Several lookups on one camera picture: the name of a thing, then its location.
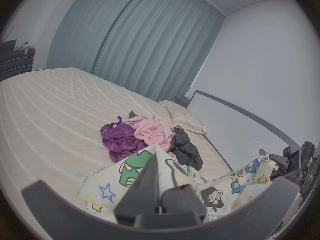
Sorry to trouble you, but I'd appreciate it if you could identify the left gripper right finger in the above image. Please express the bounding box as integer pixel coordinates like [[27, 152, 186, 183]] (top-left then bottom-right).
[[160, 185, 208, 222]]

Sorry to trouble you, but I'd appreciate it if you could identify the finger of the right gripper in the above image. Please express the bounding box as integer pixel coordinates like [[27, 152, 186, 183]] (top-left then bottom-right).
[[259, 148, 300, 171]]

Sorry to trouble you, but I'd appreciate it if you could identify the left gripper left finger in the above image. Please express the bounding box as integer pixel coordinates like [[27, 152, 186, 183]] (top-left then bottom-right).
[[114, 146, 162, 225]]

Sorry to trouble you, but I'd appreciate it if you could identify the white printed garment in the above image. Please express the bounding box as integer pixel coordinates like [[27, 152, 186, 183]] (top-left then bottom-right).
[[77, 144, 277, 222]]

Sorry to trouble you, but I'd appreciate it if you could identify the bed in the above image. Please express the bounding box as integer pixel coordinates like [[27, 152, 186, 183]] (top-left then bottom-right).
[[0, 67, 320, 209]]

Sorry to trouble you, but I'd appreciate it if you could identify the black garment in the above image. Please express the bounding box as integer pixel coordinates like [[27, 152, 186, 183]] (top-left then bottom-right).
[[129, 111, 203, 171]]

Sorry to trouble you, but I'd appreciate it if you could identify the purple satin garment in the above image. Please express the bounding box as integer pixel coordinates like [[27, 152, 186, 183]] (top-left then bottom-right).
[[100, 116, 150, 163]]

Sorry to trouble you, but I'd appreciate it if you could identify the pink garment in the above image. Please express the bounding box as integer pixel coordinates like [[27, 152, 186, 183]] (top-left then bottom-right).
[[125, 115, 175, 152]]

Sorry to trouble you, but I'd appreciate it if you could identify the cream pillow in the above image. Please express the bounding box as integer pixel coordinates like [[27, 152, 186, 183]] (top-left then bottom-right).
[[160, 99, 207, 134]]

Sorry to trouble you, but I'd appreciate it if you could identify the grey bedside table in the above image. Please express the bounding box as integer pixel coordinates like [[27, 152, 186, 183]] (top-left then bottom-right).
[[175, 95, 190, 107]]

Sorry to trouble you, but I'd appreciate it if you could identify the blue-green curtain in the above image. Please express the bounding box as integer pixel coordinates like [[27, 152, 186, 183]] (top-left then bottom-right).
[[94, 0, 225, 103], [46, 0, 150, 76]]

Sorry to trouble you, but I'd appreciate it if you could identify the black drawer chest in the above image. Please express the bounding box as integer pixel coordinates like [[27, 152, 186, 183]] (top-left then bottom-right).
[[0, 39, 36, 82]]

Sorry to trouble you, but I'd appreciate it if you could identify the crumpled grey white cloth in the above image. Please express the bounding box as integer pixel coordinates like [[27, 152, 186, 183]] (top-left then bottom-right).
[[14, 42, 34, 56]]

